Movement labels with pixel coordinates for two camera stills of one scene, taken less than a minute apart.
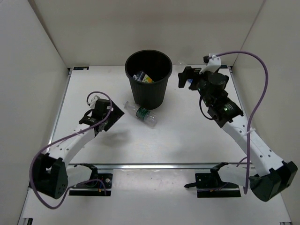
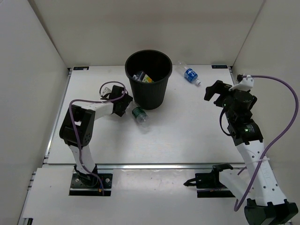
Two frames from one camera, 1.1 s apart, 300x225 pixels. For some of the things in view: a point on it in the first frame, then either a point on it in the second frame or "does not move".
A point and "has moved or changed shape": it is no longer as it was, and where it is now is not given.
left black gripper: [116, 114] → [126, 99]
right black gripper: [188, 73] → [219, 87]
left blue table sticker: [80, 68] does not move
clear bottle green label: [145, 114] has moved or changed shape
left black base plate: [93, 188] does not move
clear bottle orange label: [146, 78] does not move
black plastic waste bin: [148, 71] does not move
